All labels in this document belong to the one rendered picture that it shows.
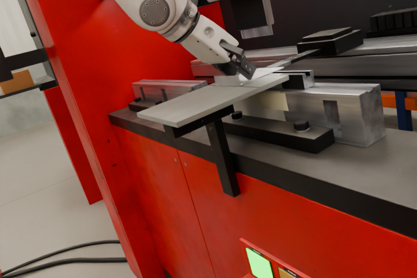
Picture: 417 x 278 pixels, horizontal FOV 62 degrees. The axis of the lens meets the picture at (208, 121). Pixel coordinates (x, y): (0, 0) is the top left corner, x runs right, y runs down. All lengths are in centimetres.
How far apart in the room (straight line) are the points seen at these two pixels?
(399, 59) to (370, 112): 25
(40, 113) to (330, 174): 721
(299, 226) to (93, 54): 109
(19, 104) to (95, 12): 615
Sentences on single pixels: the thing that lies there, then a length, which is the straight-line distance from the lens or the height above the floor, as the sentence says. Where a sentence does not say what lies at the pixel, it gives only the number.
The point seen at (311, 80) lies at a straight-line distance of 71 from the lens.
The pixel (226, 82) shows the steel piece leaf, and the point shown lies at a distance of 74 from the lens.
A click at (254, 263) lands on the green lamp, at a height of 81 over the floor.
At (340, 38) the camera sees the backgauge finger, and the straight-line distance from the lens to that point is 90.
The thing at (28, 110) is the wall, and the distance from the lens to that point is 758.
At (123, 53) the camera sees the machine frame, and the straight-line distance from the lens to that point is 153.
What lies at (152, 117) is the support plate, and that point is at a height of 100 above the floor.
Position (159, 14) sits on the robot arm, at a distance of 56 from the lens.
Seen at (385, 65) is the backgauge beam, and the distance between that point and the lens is 89.
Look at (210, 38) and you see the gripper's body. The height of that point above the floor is 111.
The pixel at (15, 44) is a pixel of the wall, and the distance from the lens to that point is 754.
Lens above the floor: 115
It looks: 16 degrees down
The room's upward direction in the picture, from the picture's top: 15 degrees counter-clockwise
